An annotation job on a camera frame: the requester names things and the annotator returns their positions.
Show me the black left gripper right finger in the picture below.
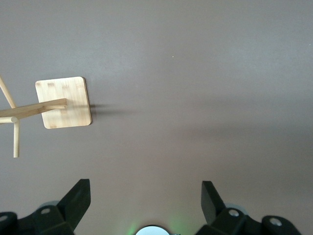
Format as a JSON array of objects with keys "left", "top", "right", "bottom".
[{"left": 195, "top": 181, "right": 264, "bottom": 235}]

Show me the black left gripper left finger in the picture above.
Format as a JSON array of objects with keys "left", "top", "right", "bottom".
[{"left": 17, "top": 179, "right": 91, "bottom": 235}]

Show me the bamboo cup rack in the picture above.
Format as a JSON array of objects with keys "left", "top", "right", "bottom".
[{"left": 0, "top": 75, "right": 92, "bottom": 159}]

